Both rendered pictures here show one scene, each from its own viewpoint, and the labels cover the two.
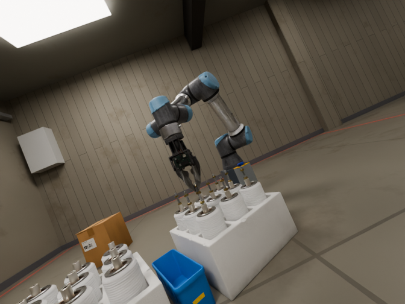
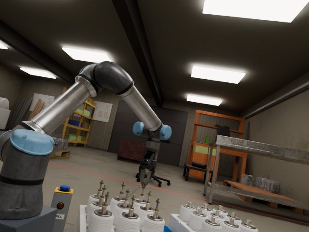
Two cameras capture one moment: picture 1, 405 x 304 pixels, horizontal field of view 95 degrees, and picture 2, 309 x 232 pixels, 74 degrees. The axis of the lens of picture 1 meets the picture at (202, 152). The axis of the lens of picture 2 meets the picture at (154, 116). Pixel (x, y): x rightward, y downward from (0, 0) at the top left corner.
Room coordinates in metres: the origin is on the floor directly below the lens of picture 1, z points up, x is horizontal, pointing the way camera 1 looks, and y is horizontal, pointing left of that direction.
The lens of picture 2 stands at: (1.87, 0.33, 0.56)
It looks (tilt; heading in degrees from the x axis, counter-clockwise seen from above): 9 degrees up; 193
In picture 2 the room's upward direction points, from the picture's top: 12 degrees clockwise
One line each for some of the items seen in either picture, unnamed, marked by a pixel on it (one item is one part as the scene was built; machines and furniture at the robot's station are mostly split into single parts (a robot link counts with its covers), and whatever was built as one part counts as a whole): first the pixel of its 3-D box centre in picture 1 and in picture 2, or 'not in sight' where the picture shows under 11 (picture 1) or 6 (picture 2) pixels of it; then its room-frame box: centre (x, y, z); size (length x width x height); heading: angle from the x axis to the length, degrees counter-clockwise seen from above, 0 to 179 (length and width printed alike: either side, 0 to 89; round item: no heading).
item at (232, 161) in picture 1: (231, 160); (18, 192); (1.32, -0.16, 0.35); 0.15 x 0.15 x 0.10
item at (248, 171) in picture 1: (252, 190); (54, 230); (1.07, -0.17, 0.16); 0.07 x 0.07 x 0.31; 32
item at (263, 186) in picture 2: not in sight; (257, 188); (-2.68, 1.61, 0.19); 1.38 x 1.00 x 0.39; 5
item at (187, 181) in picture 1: (187, 181); (149, 178); (0.67, 0.09, 0.38); 0.06 x 0.03 x 0.09; 177
